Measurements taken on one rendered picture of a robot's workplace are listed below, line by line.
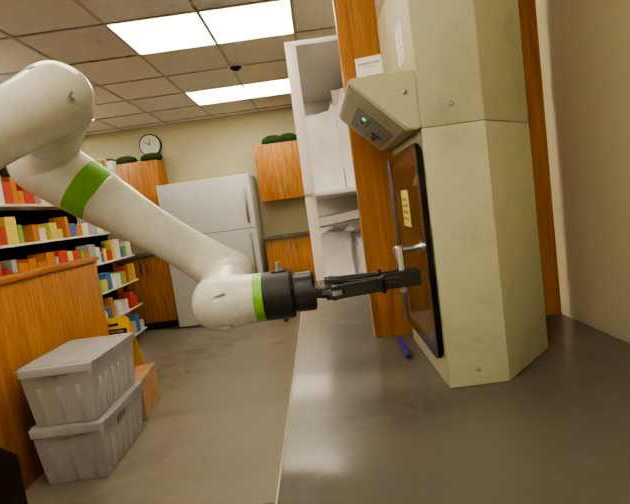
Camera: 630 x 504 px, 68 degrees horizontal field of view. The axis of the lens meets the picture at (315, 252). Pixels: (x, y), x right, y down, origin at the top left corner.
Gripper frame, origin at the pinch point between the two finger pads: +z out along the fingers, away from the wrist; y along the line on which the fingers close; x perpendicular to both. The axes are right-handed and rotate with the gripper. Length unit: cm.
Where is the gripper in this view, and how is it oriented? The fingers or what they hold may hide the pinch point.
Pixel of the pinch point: (401, 278)
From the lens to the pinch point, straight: 90.0
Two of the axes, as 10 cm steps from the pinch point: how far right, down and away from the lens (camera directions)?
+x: 1.3, 9.9, 1.0
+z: 9.9, -1.3, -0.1
